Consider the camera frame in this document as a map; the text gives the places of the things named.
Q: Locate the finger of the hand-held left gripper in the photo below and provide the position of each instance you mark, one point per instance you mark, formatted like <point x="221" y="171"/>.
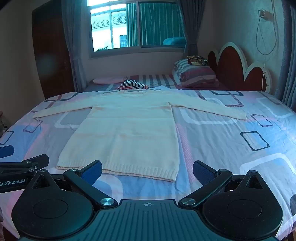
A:
<point x="38" y="160"/>
<point x="5" y="151"/>

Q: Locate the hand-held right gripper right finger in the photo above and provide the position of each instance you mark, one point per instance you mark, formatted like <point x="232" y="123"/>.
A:
<point x="203" y="172"/>

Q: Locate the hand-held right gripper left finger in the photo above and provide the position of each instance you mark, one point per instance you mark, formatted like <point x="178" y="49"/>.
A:
<point x="92" y="172"/>

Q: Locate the cream knitted sweater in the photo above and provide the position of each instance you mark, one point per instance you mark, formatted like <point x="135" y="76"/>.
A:
<point x="129" y="129"/>

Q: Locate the patterned pastel bed blanket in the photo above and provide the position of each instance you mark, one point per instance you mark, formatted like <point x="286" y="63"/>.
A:
<point x="231" y="148"/>

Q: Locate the pink pillow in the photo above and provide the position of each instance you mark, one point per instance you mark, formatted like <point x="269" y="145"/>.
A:
<point x="106" y="80"/>

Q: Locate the white cloth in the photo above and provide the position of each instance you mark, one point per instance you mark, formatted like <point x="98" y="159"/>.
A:
<point x="161" y="88"/>

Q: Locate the black white striped garment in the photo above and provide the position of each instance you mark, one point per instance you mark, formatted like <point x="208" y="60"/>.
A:
<point x="131" y="84"/>

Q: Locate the striped pillow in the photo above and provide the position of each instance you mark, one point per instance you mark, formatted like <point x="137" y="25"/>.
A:
<point x="196" y="75"/>

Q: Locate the striped bed sheet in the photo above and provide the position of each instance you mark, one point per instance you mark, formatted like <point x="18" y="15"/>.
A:
<point x="157" y="81"/>

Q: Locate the brown wooden door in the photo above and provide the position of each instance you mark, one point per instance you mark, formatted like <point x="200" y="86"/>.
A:
<point x="50" y="53"/>

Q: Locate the red white scalloped headboard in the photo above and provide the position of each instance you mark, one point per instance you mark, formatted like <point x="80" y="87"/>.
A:
<point x="231" y="67"/>

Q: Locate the grey curtain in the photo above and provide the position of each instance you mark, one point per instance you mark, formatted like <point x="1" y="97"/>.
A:
<point x="288" y="58"/>
<point x="74" y="46"/>
<point x="192" y="27"/>

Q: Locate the teal rounded object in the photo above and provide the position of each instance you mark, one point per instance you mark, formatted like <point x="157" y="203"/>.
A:
<point x="174" y="41"/>

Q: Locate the window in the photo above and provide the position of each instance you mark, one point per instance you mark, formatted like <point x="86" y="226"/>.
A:
<point x="115" y="27"/>

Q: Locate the teal striped window curtain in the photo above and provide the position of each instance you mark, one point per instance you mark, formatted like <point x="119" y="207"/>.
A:
<point x="159" y="23"/>

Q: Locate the wall socket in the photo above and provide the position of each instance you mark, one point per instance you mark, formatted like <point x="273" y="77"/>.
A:
<point x="264" y="14"/>

